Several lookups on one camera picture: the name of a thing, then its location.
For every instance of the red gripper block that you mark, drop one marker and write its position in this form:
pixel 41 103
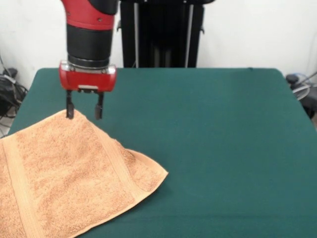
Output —
pixel 86 79

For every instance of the tan terry towel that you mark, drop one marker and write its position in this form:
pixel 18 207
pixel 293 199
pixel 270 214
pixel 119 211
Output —
pixel 69 173

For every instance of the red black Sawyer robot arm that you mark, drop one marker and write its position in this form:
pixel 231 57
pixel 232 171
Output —
pixel 89 42

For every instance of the dark green tablecloth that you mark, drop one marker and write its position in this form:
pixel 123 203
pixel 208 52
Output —
pixel 235 153

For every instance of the grey chair base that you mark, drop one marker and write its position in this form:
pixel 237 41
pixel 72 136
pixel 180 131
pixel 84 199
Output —
pixel 292 78

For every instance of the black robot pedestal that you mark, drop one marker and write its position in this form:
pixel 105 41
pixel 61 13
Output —
pixel 168 29

